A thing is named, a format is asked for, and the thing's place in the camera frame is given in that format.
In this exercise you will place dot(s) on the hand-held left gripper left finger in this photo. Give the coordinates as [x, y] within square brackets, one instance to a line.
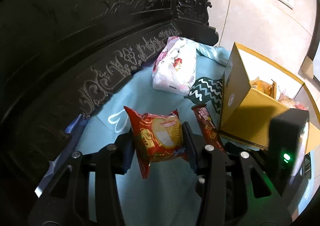
[128, 153]

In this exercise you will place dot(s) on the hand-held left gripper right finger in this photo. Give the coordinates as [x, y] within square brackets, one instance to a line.
[190, 146]

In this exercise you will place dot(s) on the red cracker packet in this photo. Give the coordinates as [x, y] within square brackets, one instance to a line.
[155, 138]

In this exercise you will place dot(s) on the yellow cardboard box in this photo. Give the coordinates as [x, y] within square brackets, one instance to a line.
[250, 116]

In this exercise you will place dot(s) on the dark red snack bar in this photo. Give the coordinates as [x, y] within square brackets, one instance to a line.
[208, 128]

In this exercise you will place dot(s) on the light blue printed tablecloth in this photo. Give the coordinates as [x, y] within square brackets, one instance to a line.
[150, 101]

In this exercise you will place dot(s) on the orange snack packet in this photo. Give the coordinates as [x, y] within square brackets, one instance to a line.
[262, 87]

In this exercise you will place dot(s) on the white floral snack bag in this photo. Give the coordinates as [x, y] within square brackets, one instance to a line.
[172, 71]

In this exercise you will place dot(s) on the carved dark wooden furniture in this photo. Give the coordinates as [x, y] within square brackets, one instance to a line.
[75, 41]

